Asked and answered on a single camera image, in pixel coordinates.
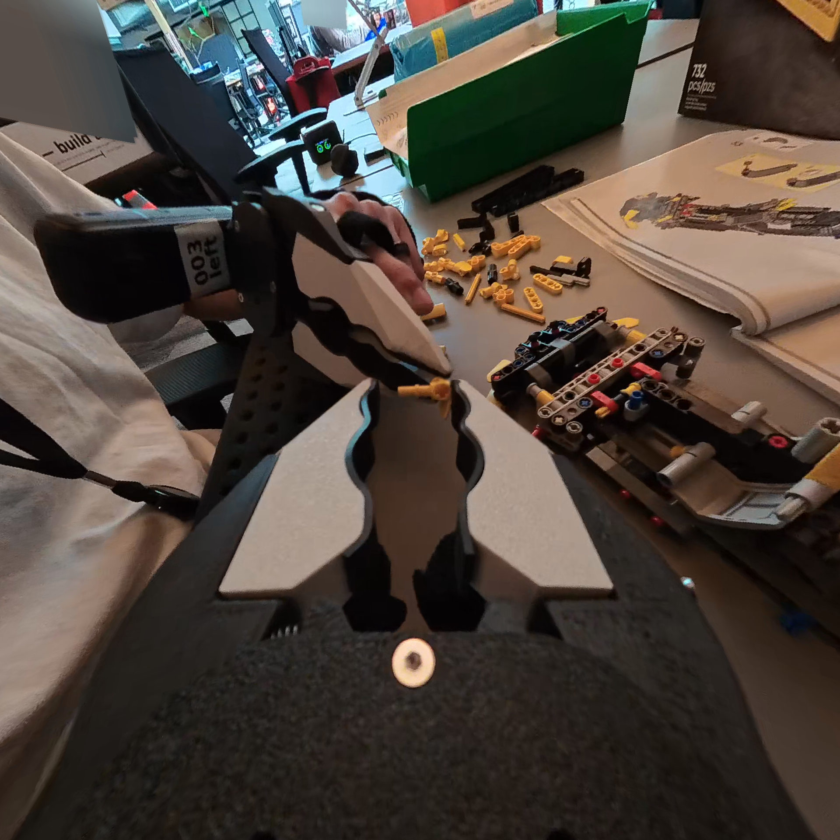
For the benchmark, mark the long black lego beam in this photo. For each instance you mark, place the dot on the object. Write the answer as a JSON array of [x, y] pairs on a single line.
[[544, 190], [518, 187]]

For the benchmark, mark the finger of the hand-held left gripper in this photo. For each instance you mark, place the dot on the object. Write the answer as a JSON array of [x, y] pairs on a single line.
[[315, 348], [367, 302]]

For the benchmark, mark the green plastic bin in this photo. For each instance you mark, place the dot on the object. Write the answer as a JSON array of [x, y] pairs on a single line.
[[525, 118]]

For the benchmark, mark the flat white paper bag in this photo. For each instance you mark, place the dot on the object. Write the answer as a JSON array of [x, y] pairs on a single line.
[[420, 98]]

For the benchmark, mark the lego car chassis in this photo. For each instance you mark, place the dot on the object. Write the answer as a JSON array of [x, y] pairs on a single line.
[[656, 420]]

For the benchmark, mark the red bag on chair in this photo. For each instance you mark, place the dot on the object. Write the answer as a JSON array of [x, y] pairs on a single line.
[[312, 82]]

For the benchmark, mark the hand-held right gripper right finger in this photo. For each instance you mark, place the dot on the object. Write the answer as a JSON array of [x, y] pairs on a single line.
[[538, 525]]

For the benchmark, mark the person's left hand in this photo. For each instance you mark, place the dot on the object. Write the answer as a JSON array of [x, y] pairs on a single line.
[[400, 262]]

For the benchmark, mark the black device with green display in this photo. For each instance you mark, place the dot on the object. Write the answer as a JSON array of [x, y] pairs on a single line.
[[321, 143]]

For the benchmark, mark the black mesh chair seat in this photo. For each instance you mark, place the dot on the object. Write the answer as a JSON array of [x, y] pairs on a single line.
[[197, 374]]

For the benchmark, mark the black office chair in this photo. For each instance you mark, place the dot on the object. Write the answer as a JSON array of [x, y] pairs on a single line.
[[190, 118]]

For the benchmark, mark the lego instruction booklet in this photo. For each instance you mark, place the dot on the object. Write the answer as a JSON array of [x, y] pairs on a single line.
[[722, 249]]

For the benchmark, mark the silver laptop stand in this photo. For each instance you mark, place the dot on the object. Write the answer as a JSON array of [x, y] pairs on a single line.
[[369, 65]]

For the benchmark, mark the small yellow lego connector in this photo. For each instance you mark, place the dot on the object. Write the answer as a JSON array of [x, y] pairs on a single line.
[[430, 392]]

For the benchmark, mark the yellow black lego subassembly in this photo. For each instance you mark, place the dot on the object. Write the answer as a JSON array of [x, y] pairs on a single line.
[[500, 371], [625, 323]]

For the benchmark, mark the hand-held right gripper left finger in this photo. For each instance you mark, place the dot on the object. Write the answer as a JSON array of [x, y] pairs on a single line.
[[295, 518]]

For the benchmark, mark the blue plastic package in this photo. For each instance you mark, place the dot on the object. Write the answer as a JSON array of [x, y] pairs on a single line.
[[459, 33]]

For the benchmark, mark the orange tote bag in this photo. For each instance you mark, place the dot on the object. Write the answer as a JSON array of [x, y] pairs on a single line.
[[433, 10]]

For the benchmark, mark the white printed sign board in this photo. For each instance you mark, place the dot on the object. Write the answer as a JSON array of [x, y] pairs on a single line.
[[72, 154]]

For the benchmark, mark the pile of yellow black lego pieces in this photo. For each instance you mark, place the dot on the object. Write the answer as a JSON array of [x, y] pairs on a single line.
[[505, 262]]

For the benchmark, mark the black foam ball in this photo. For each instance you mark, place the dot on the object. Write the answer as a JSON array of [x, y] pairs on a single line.
[[344, 159]]

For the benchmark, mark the yellow car lego box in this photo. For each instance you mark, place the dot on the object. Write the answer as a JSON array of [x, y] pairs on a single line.
[[754, 65]]

